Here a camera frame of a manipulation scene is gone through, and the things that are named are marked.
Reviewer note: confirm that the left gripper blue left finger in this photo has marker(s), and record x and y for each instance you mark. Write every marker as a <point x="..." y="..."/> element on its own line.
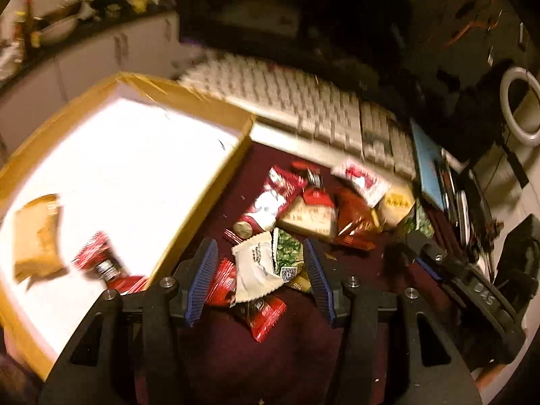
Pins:
<point x="194" y="278"/>

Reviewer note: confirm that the small black red candy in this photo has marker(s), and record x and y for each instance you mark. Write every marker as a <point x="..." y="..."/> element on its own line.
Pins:
<point x="311" y="173"/>

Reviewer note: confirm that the white wrinkled snack packet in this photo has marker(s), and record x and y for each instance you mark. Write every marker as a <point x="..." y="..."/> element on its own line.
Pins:
<point x="255" y="274"/>

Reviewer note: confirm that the long red snack packet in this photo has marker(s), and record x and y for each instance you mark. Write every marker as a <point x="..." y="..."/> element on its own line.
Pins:
<point x="279" y="190"/>

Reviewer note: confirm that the dark glass bottle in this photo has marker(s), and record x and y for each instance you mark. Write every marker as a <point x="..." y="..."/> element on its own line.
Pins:
<point x="28" y="30"/>

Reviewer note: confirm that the black computer monitor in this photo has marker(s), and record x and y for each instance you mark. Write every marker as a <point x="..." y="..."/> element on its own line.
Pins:
<point x="422" y="59"/>

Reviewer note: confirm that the white bowl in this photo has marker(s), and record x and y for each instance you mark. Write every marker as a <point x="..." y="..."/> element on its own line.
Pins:
<point x="58" y="31"/>

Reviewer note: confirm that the large cracker packet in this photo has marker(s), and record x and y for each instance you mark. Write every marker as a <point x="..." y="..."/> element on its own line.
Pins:
<point x="395" y="205"/>

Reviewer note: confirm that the olive gold snack packet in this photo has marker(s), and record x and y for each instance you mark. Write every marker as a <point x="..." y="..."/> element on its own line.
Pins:
<point x="416" y="220"/>

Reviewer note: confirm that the white mechanical keyboard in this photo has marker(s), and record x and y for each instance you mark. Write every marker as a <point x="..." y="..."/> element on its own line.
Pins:
<point x="304" y="104"/>

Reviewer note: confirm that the green pea snack packet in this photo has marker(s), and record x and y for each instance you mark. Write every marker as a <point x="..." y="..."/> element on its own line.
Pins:
<point x="287" y="255"/>

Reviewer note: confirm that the beige biscuit bar packet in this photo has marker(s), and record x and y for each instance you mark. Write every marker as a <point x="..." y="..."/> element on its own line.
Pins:
<point x="313" y="220"/>

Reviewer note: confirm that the red triangular snack packet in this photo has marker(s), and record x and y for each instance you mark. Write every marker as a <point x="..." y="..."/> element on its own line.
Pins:
<point x="358" y="226"/>

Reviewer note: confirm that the dark red table cloth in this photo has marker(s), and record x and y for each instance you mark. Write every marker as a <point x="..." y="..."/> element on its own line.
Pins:
<point x="391" y="351"/>

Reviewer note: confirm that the golden pastry packet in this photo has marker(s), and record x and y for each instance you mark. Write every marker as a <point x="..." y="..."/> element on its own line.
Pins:
<point x="35" y="249"/>

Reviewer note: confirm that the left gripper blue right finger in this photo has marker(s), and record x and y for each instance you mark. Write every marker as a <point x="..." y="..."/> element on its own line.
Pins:
<point x="325" y="277"/>

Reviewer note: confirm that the black pen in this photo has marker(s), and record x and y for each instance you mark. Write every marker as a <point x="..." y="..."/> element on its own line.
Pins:
<point x="455" y="203"/>

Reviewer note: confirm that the small red white sachet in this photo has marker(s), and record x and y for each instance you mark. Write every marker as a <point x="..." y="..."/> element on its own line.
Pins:
<point x="369" y="185"/>

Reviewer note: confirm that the gold cardboard box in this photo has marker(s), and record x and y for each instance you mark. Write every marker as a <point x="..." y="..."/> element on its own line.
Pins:
<point x="138" y="158"/>

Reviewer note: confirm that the white ring light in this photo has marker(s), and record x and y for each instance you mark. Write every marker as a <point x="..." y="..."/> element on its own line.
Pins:
<point x="519" y="126"/>

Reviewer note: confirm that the blue notebook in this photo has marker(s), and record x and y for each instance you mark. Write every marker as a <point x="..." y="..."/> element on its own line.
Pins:
<point x="428" y="158"/>

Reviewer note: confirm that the red candy wrapper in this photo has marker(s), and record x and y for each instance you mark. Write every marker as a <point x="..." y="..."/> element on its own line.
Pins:
<point x="97" y="258"/>

